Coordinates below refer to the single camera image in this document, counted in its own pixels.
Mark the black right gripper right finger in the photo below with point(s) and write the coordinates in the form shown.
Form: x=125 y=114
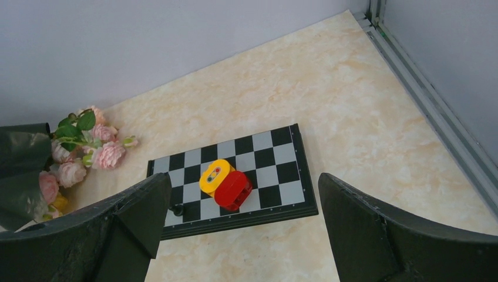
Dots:
x=372 y=240

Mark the black chess pawn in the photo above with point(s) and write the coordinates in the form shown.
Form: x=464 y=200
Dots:
x=177 y=210

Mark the flower bouquet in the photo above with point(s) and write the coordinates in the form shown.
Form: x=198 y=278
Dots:
x=37 y=162

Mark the black white chessboard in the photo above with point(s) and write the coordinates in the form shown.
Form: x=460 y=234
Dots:
x=270 y=166

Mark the red toy block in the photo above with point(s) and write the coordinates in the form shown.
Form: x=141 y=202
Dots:
x=233 y=191

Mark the yellow toy block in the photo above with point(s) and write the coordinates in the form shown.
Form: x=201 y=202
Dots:
x=214 y=175

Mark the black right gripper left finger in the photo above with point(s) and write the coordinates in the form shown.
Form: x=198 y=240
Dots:
x=114 y=239

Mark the aluminium frame rail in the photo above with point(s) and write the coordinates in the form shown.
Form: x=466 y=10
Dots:
x=471 y=158

